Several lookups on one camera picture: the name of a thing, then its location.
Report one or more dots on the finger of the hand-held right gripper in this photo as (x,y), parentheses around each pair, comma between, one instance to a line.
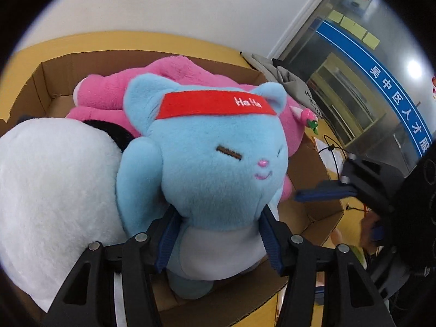
(320,190)

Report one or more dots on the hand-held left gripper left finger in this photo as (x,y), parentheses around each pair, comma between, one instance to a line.
(167,242)

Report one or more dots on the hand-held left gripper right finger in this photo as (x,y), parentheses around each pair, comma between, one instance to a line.
(272,245)

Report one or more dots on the cardboard box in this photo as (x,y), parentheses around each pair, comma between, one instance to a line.
(306,163)

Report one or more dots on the blue cat plush toy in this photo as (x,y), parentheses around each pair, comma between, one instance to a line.
(211,163)

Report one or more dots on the white pouch with orange edge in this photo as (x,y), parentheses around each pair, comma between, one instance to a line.
(327,156)

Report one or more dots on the wooden shelf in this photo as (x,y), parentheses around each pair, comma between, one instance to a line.
(351,105)

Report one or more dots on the grey cloth bag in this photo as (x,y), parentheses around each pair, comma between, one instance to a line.
(296,85)

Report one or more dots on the blue banner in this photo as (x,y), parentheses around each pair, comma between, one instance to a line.
(374,71)

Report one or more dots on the white plush toy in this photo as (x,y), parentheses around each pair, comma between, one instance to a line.
(58,194)

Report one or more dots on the yellow sticky note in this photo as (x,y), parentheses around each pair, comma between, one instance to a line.
(348,22)
(371,40)
(335,17)
(358,29)

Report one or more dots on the pink plush toy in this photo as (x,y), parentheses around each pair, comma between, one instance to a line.
(177,75)

